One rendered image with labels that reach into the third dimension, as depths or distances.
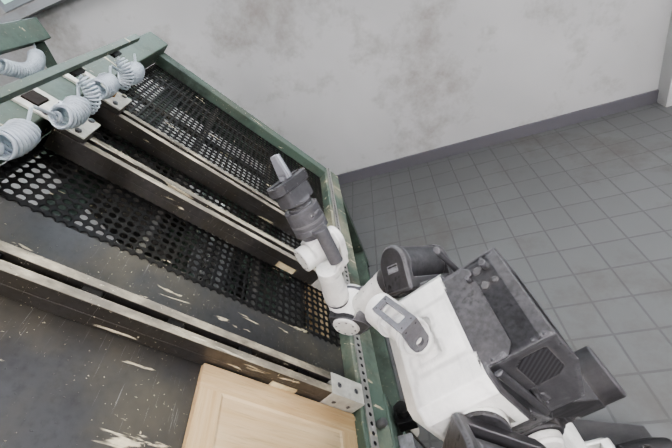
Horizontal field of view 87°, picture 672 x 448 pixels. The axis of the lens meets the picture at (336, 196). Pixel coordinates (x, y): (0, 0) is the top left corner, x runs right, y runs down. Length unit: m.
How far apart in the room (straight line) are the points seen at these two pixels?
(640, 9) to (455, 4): 1.44
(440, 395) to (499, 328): 0.15
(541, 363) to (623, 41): 3.45
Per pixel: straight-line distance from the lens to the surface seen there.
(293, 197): 0.82
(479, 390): 0.68
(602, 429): 1.97
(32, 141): 0.96
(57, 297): 0.90
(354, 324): 1.04
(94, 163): 1.24
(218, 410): 0.95
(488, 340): 0.68
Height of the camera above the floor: 1.97
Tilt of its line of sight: 32 degrees down
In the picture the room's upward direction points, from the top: 23 degrees counter-clockwise
